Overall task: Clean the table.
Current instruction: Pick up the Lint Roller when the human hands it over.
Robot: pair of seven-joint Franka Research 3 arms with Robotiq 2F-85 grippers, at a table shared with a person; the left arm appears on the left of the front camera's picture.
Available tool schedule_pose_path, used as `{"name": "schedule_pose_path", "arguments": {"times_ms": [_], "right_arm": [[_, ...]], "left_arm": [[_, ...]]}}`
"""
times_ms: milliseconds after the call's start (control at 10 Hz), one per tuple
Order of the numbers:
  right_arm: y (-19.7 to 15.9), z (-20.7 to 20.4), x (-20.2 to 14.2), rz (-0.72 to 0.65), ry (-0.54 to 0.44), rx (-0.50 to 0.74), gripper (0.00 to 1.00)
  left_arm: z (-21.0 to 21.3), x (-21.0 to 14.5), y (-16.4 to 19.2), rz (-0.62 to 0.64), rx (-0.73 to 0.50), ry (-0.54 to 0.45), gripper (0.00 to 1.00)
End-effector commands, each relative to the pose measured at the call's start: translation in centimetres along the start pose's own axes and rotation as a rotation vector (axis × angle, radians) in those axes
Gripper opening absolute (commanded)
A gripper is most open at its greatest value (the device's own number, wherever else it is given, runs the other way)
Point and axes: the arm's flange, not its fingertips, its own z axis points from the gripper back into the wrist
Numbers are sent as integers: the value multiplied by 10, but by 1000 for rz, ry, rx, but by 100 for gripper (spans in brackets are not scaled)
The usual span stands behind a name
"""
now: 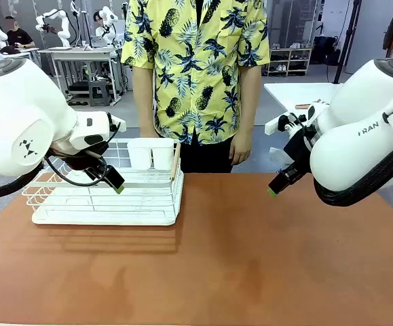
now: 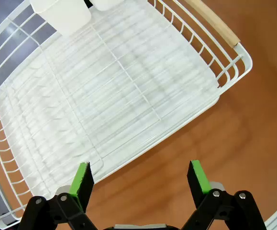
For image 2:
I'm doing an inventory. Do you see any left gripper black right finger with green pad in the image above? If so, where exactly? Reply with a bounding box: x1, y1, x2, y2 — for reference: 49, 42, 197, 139
181, 160, 267, 230

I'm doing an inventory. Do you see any white wire dish rack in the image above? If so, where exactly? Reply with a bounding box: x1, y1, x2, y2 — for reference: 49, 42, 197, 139
0, 0, 253, 228

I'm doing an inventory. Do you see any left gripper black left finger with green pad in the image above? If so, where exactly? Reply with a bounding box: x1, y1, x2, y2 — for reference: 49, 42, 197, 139
17, 162, 100, 230

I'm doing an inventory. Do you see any white plastic cutlery holder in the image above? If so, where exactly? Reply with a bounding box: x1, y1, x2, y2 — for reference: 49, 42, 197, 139
29, 0, 117, 37

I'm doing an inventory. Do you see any white plastic drip tray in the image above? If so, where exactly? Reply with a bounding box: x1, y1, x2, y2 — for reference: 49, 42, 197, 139
0, 0, 222, 192

